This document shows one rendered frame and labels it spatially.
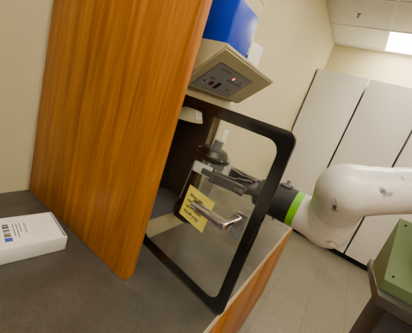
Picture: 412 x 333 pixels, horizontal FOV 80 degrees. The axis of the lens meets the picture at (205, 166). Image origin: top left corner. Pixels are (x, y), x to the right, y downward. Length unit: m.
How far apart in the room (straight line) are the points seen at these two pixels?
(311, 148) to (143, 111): 3.19
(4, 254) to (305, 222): 0.65
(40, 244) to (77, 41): 0.50
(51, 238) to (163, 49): 0.50
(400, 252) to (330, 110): 2.57
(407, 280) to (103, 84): 1.20
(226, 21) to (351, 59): 3.68
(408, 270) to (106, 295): 1.05
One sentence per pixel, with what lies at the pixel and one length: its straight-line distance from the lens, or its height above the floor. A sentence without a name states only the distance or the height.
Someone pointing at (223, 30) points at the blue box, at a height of 1.53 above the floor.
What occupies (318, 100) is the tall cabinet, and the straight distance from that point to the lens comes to 3.64.
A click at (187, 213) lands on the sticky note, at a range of 0.56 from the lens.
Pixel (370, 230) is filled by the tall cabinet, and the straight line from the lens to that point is 3.71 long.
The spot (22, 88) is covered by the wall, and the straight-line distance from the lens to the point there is 0.91.
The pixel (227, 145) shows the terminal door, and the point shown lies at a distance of 0.48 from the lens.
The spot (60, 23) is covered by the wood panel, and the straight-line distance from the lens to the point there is 0.84.
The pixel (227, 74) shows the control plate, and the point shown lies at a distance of 0.63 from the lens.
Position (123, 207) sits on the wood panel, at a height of 1.11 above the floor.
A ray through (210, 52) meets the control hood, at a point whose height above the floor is 1.49.
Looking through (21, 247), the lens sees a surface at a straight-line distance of 0.69.
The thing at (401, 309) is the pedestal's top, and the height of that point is 0.93.
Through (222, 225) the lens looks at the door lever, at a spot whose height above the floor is 1.20.
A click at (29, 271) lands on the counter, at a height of 0.94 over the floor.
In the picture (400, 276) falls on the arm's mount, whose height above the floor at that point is 1.01.
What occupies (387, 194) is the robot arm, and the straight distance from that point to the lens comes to 0.54.
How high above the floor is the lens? 1.40
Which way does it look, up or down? 15 degrees down
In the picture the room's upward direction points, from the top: 19 degrees clockwise
